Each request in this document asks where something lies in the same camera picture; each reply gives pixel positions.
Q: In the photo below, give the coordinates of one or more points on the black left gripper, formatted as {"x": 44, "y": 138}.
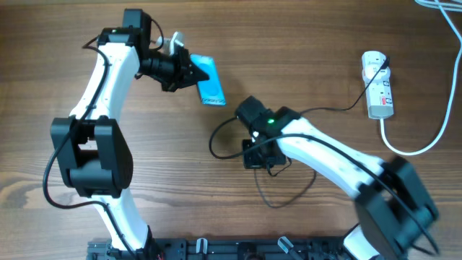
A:
{"x": 184, "y": 67}

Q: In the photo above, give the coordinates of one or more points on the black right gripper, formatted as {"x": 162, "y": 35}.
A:
{"x": 250, "y": 162}

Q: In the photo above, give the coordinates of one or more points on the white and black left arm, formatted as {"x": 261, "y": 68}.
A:
{"x": 89, "y": 147}

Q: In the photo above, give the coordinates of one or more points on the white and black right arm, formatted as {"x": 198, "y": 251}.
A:
{"x": 393, "y": 207}

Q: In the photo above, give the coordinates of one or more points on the white charger plug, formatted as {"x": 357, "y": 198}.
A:
{"x": 376, "y": 72}

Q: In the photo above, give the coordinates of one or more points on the white power strip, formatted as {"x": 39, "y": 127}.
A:
{"x": 378, "y": 93}

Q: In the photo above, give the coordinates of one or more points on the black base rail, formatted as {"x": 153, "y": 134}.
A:
{"x": 322, "y": 248}

